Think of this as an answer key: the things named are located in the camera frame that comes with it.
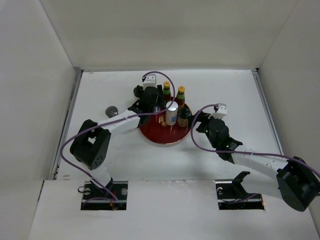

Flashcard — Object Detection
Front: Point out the chili sauce bottle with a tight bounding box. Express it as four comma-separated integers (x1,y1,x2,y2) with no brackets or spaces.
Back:
175,86,186,110
162,81,172,105

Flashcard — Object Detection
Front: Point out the purple cable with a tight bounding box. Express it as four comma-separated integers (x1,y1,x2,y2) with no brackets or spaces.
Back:
61,71,179,210
190,104,320,178

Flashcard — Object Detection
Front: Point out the black lid jar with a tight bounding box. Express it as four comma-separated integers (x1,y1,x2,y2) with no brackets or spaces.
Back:
104,105,119,118

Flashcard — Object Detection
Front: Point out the red round tray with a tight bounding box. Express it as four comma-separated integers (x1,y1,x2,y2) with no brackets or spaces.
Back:
140,110,190,145

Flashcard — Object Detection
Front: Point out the black cap spice grinder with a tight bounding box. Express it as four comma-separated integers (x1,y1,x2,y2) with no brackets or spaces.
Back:
133,85,144,98

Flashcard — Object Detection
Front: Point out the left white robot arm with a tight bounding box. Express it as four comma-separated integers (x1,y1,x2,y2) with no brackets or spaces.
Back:
69,85,164,200

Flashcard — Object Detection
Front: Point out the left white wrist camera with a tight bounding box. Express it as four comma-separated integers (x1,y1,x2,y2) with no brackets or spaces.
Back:
142,73,157,90

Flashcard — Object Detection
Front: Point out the black pump brown spice bottle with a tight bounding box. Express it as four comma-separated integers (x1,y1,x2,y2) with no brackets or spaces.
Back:
177,106,191,128

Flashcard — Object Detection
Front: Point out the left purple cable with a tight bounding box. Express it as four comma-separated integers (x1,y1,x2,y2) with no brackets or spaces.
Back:
61,71,179,210

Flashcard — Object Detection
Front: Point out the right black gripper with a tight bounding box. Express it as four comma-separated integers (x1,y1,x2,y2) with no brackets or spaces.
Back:
187,110,223,149

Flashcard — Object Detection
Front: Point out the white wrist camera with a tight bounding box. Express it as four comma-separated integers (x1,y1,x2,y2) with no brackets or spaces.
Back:
210,103,227,120
142,73,157,90

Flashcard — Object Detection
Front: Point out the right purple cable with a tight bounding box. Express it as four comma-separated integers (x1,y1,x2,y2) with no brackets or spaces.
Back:
190,104,320,178

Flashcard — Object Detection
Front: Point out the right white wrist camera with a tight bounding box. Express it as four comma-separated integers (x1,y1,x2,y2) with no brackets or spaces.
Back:
210,103,227,120

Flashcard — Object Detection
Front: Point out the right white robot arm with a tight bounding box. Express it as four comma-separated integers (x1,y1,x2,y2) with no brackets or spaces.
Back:
188,111,320,212

